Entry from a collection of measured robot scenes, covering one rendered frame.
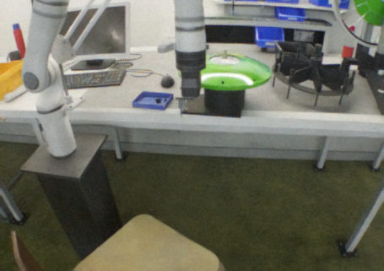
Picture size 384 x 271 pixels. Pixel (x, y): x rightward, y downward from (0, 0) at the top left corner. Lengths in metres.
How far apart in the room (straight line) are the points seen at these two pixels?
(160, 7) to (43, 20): 1.18
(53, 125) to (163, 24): 1.17
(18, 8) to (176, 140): 1.65
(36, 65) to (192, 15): 0.43
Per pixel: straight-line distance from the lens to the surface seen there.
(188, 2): 0.60
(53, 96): 0.86
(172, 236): 0.91
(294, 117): 0.95
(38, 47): 0.77
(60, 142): 0.90
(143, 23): 1.87
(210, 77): 0.80
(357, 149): 2.46
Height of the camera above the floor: 1.36
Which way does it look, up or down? 32 degrees down
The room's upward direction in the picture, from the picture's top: 2 degrees counter-clockwise
